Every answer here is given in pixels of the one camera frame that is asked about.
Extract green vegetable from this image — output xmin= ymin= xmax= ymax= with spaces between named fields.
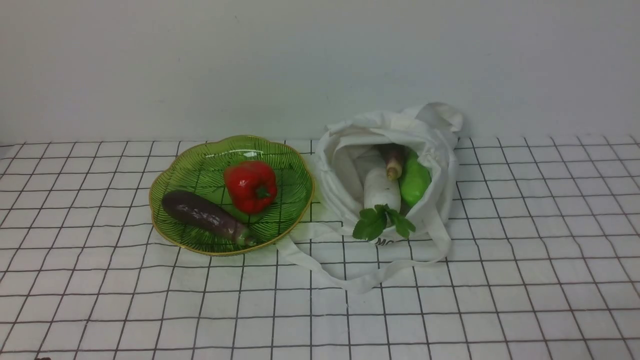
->
xmin=398 ymin=149 xmax=432 ymax=207

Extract green glass plate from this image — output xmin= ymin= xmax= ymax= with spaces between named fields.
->
xmin=149 ymin=136 xmax=315 ymax=256

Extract white radish with leaves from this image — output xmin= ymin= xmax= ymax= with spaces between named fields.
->
xmin=352 ymin=167 xmax=416 ymax=242

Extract white checkered tablecloth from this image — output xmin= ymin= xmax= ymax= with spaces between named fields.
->
xmin=0 ymin=136 xmax=640 ymax=360

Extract red bell pepper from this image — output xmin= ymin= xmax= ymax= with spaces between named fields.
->
xmin=222 ymin=161 xmax=278 ymax=215

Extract white cloth bag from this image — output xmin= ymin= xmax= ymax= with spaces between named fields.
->
xmin=276 ymin=102 xmax=464 ymax=294

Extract dark purple eggplant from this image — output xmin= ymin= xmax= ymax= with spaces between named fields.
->
xmin=161 ymin=190 xmax=258 ymax=248

